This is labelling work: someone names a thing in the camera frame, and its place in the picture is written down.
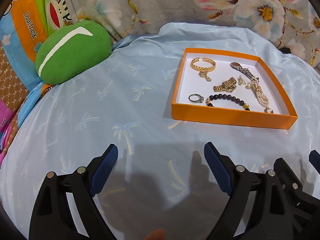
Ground person's left hand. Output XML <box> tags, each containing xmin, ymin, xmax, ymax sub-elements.
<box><xmin>146</xmin><ymin>229</ymin><xmax>166</xmax><ymax>240</ymax></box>

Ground cartoon printed cloth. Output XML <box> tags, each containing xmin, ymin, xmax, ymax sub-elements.
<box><xmin>0</xmin><ymin>0</ymin><xmax>75</xmax><ymax>120</ymax></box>

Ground silver ring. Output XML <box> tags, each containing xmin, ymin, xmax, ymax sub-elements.
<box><xmin>189</xmin><ymin>94</ymin><xmax>205</xmax><ymax>104</ymax></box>

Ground gold watch band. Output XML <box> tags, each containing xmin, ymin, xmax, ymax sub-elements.
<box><xmin>213</xmin><ymin>77</ymin><xmax>237</xmax><ymax>93</ymax></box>

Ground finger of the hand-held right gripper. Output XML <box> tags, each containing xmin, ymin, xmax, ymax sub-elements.
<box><xmin>273</xmin><ymin>157</ymin><xmax>320</xmax><ymax>207</ymax></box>
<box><xmin>309</xmin><ymin>149</ymin><xmax>320</xmax><ymax>166</ymax></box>

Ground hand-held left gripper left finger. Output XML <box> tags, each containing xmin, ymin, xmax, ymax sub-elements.
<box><xmin>29</xmin><ymin>144</ymin><xmax>119</xmax><ymax>240</ymax></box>

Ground dark bead bracelet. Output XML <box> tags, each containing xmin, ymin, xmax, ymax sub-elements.
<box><xmin>205</xmin><ymin>93</ymin><xmax>251</xmax><ymax>111</ymax></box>

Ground pearl bracelet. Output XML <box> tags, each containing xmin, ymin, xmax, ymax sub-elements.
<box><xmin>250</xmin><ymin>77</ymin><xmax>274</xmax><ymax>113</ymax></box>

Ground gold bangle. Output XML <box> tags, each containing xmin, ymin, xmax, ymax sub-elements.
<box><xmin>191</xmin><ymin>57</ymin><xmax>216</xmax><ymax>73</ymax></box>

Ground grey floral blanket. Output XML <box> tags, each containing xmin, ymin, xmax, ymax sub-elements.
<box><xmin>60</xmin><ymin>0</ymin><xmax>320</xmax><ymax>68</ymax></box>

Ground green pillow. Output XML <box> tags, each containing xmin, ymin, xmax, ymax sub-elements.
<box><xmin>35</xmin><ymin>20</ymin><xmax>112</xmax><ymax>85</ymax></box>

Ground light blue palm-print sheet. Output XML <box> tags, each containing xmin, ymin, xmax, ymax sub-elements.
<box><xmin>0</xmin><ymin>22</ymin><xmax>320</xmax><ymax>240</ymax></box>

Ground silver wristwatch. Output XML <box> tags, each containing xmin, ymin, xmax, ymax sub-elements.
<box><xmin>230</xmin><ymin>62</ymin><xmax>260</xmax><ymax>80</ymax></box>

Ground orange jewelry box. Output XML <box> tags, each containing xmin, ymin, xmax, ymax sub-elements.
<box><xmin>171</xmin><ymin>47</ymin><xmax>298</xmax><ymax>130</ymax></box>

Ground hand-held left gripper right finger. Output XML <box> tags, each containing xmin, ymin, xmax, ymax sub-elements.
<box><xmin>204</xmin><ymin>142</ymin><xmax>300</xmax><ymax>240</ymax></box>

